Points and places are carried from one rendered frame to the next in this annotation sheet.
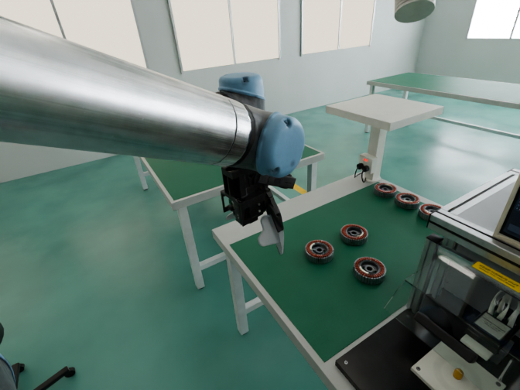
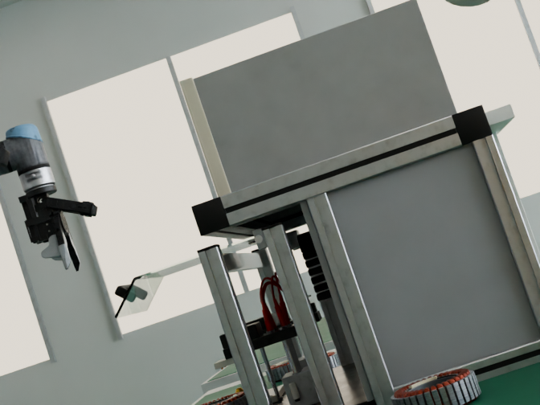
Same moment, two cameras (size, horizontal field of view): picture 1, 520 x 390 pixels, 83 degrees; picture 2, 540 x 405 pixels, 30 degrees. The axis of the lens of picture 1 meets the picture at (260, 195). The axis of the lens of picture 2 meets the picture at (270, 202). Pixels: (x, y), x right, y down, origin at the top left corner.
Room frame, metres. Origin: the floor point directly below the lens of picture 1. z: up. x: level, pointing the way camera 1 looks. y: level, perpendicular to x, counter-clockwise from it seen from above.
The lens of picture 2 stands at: (-1.12, -1.67, 0.96)
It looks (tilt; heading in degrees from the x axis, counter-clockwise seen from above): 5 degrees up; 34
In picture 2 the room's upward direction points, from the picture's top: 19 degrees counter-clockwise
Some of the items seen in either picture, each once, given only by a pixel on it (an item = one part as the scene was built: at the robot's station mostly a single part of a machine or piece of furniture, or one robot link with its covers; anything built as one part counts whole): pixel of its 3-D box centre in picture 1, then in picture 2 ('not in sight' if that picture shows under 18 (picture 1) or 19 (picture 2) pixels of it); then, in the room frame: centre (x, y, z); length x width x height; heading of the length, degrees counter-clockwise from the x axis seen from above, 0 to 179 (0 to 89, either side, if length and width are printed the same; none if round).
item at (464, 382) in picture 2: not in sight; (435, 394); (0.04, -1.04, 0.77); 0.11 x 0.11 x 0.04
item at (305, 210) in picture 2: not in sight; (344, 291); (0.40, -0.74, 0.92); 0.66 x 0.01 x 0.30; 29
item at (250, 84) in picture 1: (241, 108); (26, 149); (0.52, 0.02, 1.45); 0.09 x 0.08 x 0.11; 135
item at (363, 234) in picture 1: (354, 234); not in sight; (0.98, -0.39, 0.77); 0.11 x 0.11 x 0.04
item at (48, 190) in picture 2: (247, 188); (45, 215); (0.52, 0.02, 1.29); 0.09 x 0.08 x 0.12; 127
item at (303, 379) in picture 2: not in sight; (302, 386); (0.24, -0.70, 0.80); 0.07 x 0.05 x 0.06; 29
